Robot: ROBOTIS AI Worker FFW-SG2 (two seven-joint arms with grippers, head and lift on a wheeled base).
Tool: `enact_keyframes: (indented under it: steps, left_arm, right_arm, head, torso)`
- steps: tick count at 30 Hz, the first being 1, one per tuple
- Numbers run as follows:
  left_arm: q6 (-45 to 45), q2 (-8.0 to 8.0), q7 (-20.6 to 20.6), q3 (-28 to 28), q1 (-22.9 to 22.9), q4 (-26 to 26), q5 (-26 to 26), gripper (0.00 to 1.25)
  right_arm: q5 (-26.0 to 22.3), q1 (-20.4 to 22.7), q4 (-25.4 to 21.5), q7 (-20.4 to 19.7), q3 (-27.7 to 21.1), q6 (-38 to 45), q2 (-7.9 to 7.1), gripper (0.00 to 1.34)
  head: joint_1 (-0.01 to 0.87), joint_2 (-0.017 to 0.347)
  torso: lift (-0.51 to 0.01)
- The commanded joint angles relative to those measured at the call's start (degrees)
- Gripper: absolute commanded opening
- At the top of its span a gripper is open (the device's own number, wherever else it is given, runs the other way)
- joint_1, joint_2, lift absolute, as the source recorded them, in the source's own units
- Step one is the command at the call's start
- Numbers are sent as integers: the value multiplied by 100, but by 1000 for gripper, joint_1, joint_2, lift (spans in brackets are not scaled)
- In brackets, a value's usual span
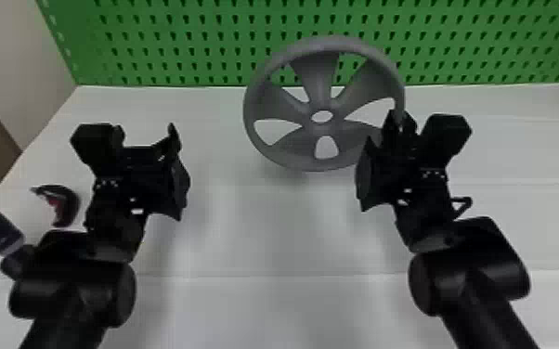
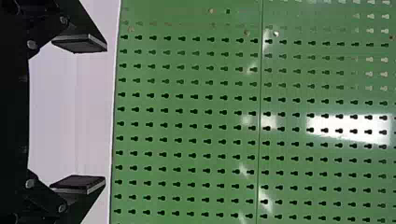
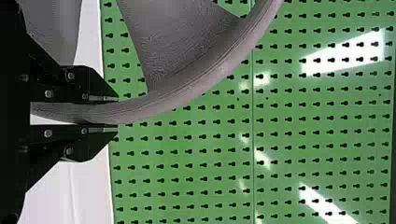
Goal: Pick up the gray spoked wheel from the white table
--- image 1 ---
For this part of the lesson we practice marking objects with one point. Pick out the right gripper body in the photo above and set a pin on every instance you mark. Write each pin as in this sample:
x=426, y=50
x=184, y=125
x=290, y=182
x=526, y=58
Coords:
x=404, y=168

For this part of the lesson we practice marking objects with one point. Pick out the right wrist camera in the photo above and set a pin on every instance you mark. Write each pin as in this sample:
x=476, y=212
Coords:
x=445, y=136

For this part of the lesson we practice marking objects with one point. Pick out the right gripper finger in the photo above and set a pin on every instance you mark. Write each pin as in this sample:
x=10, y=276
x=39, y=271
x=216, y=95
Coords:
x=399, y=127
x=369, y=175

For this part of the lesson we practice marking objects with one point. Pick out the grey wheel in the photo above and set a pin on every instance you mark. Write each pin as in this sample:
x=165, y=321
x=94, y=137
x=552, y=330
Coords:
x=321, y=139

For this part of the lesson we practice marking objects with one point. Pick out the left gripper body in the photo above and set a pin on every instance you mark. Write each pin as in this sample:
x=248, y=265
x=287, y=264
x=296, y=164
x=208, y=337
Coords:
x=145, y=175

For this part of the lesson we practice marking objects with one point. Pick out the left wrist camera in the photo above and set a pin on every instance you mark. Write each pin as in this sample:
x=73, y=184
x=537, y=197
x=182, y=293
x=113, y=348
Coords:
x=96, y=143

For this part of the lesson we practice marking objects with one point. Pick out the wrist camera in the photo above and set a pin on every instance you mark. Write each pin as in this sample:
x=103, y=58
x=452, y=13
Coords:
x=96, y=143
x=445, y=136

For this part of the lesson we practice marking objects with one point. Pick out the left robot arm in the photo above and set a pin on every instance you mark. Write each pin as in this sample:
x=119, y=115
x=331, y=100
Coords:
x=72, y=292

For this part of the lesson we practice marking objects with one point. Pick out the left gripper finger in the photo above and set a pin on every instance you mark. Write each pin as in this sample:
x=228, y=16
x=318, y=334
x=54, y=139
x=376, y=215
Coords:
x=172, y=141
x=181, y=190

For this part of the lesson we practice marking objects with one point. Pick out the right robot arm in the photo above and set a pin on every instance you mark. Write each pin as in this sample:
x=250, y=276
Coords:
x=469, y=273

